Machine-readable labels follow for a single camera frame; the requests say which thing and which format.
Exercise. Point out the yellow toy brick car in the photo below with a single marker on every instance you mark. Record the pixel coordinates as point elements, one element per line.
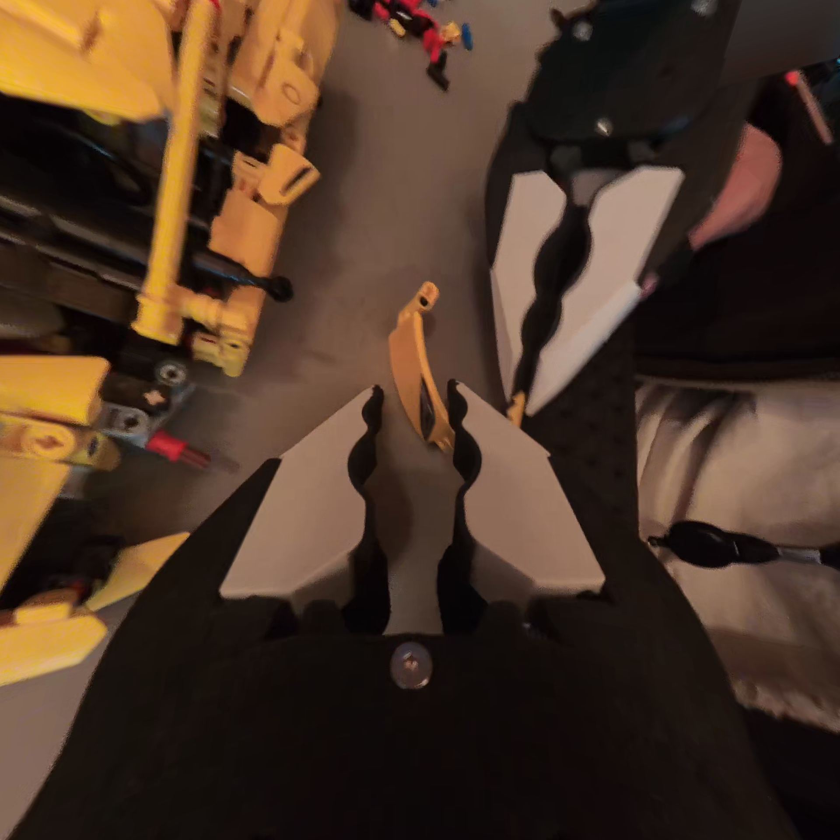
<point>98,197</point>

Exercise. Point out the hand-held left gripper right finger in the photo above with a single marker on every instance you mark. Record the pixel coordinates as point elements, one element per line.
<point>525,525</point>

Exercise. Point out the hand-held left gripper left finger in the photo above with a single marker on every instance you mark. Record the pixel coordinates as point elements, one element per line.
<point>302,525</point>

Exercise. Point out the yellow toy bracket piece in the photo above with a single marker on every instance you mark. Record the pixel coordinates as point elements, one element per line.
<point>516,408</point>

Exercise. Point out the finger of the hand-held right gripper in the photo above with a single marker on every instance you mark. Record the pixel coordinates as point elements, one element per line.
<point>518,223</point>
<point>617,249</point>

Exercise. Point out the yellow toy brick panel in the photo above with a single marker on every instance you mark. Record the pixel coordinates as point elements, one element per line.
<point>410,354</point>

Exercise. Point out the person's right hand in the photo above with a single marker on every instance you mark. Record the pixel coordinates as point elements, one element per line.
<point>748,184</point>

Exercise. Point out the light grey top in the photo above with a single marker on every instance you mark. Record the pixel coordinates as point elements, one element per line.
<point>754,459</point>

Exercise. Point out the grey desk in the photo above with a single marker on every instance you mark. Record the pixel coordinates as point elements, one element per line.
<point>367,229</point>

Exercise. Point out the black zip garment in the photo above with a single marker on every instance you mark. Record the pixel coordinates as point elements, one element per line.
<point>754,315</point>

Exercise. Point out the pile of red black bricks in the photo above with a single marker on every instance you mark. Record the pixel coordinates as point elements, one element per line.
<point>420,26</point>

